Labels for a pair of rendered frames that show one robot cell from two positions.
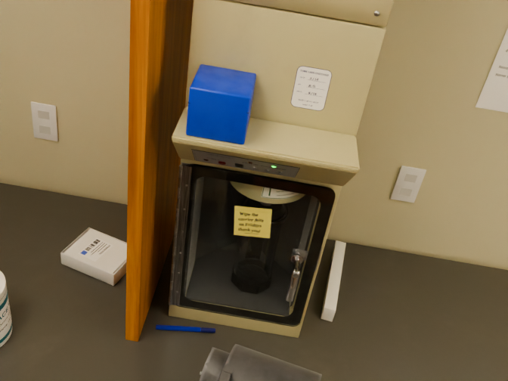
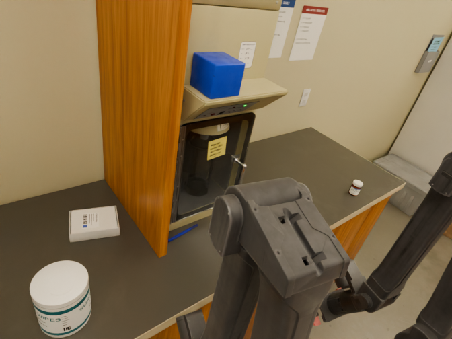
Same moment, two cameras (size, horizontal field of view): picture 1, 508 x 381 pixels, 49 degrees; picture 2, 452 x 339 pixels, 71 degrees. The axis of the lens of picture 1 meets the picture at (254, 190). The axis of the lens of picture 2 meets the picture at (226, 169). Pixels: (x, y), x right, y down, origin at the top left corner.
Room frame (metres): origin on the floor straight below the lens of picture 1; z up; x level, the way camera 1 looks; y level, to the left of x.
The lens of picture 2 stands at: (0.20, 0.62, 1.82)
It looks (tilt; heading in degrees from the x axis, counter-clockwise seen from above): 34 degrees down; 316
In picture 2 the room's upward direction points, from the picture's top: 12 degrees clockwise
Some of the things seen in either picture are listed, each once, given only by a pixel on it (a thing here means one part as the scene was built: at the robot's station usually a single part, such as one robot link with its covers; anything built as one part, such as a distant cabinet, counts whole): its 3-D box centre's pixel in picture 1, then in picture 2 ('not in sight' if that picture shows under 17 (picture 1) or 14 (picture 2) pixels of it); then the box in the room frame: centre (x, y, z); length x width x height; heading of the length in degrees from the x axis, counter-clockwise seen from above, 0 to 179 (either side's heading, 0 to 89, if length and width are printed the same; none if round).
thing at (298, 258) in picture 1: (293, 279); (239, 171); (0.88, -0.12, 1.17); 0.05 x 0.03 x 0.10; 0
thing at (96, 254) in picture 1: (100, 255); (94, 222); (1.06, 0.36, 0.96); 0.16 x 0.12 x 0.04; 73
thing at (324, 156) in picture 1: (264, 159); (235, 103); (0.86, -0.01, 1.46); 0.32 x 0.11 x 0.10; 90
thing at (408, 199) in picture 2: not in sight; (401, 184); (1.00, -2.72, 0.17); 0.60 x 0.42 x 0.33; 178
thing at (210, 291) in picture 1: (246, 252); (212, 168); (0.91, -0.01, 1.19); 0.30 x 0.01 x 0.40; 90
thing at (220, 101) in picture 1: (221, 103); (216, 74); (0.86, 0.08, 1.56); 0.10 x 0.10 x 0.09; 0
